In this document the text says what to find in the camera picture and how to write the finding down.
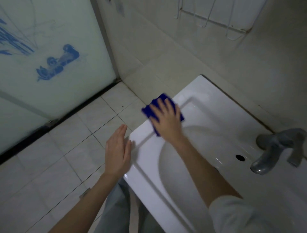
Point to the person's right hand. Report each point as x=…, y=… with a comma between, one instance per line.
x=169, y=124

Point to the person's left hand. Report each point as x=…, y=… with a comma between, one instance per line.
x=117, y=156

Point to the small blue cleaning cloth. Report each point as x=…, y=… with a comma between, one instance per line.
x=146, y=111

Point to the white ceramic sink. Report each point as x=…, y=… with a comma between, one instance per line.
x=215, y=115

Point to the chrome faucet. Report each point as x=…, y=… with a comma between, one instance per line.
x=271, y=151

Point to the person's left forearm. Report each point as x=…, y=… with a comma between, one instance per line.
x=84, y=208

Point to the person's right forearm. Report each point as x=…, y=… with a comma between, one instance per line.
x=206, y=172

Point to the metal floor drain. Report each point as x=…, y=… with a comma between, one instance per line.
x=85, y=193

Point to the grey trousers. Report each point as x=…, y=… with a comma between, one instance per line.
x=115, y=211

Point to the frosted glass partition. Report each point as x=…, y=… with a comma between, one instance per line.
x=48, y=31

